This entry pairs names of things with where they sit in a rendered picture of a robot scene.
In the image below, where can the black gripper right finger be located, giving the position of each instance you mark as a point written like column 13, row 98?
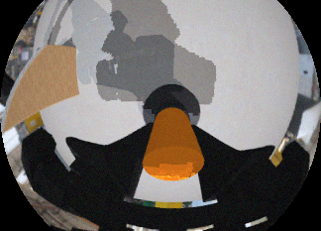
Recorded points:
column 222, row 163

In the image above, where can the orange knob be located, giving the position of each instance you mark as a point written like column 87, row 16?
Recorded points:
column 173, row 152

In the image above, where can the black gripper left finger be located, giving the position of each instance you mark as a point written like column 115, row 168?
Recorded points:
column 122, row 159

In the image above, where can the black round pedestal with silver shaft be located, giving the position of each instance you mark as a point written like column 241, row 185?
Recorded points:
column 171, row 96

